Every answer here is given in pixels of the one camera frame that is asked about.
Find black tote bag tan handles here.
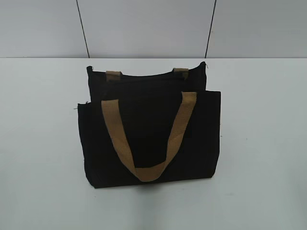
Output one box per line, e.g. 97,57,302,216
77,62,221,188

